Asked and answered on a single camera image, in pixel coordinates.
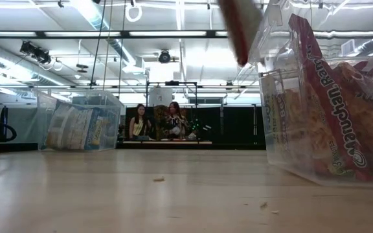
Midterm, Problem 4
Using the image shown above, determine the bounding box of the round black ceiling fixture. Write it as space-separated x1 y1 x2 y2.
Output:
158 50 172 64

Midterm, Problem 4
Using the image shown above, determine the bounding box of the clear plastic bin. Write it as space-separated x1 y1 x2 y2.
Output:
249 0 373 188
36 87 125 152

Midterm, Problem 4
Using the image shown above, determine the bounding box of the person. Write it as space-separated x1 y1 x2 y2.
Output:
128 103 152 141
163 101 190 140

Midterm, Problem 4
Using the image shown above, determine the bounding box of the red and yellow ramen pack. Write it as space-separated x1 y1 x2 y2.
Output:
218 0 264 67
333 60 373 182
288 14 373 182

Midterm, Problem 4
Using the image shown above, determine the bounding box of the white hanging cable loop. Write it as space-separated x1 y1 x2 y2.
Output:
124 2 143 23

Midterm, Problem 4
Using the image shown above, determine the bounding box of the black ceiling-hung camera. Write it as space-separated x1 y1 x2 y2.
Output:
19 40 53 65

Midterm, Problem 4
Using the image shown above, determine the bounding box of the silver ventilation duct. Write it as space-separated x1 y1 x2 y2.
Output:
340 38 373 58
0 38 76 87

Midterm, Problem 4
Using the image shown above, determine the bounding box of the thin black hanging cable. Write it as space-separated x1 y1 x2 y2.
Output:
89 0 107 89

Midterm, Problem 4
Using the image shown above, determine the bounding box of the long ceiling light rail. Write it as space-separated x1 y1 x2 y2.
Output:
0 30 373 39

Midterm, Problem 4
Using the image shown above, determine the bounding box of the white container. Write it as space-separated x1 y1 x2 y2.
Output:
149 87 174 107

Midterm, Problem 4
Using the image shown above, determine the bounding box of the black room partition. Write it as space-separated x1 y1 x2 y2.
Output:
124 105 267 145

